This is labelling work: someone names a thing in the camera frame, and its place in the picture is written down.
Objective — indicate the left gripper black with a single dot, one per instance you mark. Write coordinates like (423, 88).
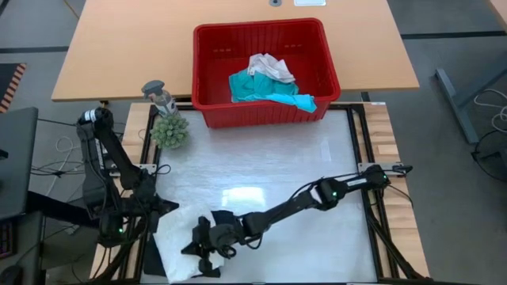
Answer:
(144, 213)

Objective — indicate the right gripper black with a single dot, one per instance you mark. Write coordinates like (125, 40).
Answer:
(222, 233)

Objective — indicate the white lace garment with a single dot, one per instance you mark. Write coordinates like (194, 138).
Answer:
(174, 237)

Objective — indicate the teal garment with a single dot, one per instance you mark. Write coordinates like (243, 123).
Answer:
(257, 89)

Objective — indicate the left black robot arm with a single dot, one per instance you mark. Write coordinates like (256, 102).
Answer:
(115, 158)

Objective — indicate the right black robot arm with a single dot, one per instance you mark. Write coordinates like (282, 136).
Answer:
(285, 210)

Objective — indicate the red plastic laundry bin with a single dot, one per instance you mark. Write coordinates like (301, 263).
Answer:
(210, 107)

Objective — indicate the artificial green potted plant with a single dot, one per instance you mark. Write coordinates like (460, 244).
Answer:
(170, 130)

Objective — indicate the clear spray bottle grey trigger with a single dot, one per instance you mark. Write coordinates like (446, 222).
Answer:
(158, 97)

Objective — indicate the black keyboard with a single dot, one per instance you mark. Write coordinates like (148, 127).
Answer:
(6, 239)

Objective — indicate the black computer mouse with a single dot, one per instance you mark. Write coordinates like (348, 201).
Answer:
(10, 275)

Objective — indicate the light wooden desk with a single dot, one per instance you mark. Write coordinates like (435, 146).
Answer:
(138, 47)

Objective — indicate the white crumpled garment with label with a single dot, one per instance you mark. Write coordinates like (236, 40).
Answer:
(271, 67)

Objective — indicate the hazard striped floor mat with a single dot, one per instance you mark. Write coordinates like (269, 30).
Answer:
(12, 85)

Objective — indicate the white paper sheet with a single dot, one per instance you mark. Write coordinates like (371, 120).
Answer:
(309, 2)

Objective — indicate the grey metal desk leg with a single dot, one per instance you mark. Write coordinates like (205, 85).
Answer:
(455, 103)

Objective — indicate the black aluminium table frame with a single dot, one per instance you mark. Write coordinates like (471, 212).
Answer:
(373, 237)

